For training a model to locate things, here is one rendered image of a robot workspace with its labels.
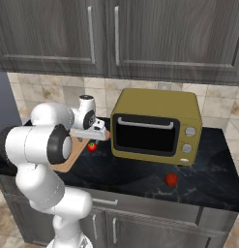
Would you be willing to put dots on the wooden cutting board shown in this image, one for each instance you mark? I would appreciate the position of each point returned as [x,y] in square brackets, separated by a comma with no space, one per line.
[71,158]

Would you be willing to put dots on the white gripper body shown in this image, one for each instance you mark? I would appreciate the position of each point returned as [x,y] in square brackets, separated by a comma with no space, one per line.
[88,133]

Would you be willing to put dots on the yellow toaster oven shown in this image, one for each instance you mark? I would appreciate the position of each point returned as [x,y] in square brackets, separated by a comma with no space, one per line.
[156,126]

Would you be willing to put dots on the red tomato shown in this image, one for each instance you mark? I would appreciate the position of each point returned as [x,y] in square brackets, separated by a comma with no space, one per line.
[92,147]

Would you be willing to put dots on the red bell pepper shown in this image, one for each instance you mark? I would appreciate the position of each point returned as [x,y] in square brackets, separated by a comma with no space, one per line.
[170,179]

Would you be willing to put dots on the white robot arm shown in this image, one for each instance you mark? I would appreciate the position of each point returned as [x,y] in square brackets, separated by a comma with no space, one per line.
[37,151]

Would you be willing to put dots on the grey toaster oven knob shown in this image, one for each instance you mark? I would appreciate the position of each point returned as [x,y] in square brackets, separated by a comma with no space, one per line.
[186,148]
[190,131]

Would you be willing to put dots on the grey drawer front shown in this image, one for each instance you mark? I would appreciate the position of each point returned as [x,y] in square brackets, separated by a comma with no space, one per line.
[146,203]

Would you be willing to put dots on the grey wall cupboard door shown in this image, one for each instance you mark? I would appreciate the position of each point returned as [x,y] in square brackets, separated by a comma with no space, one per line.
[175,35]
[50,32]

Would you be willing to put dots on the grey base cupboard door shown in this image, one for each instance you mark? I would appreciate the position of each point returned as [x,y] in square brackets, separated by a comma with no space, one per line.
[156,232]
[94,229]

